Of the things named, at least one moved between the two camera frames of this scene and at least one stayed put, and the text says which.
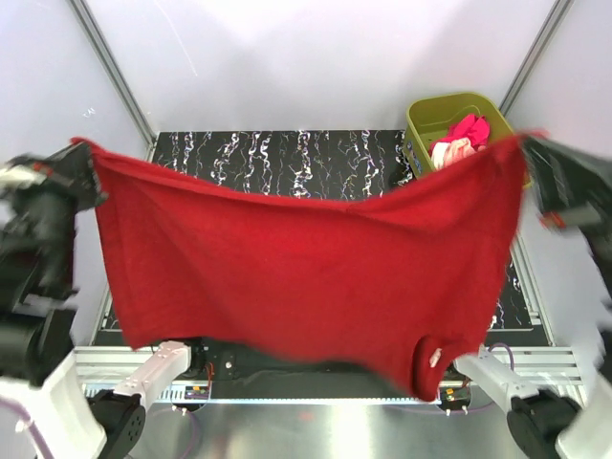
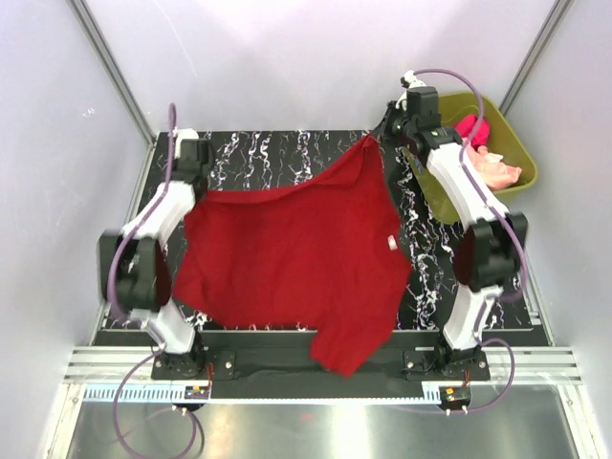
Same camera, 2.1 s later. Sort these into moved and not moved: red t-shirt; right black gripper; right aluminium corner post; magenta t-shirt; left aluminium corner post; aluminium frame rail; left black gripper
Moved: left black gripper; red t-shirt; right black gripper
Not moved: magenta t-shirt; right aluminium corner post; aluminium frame rail; left aluminium corner post
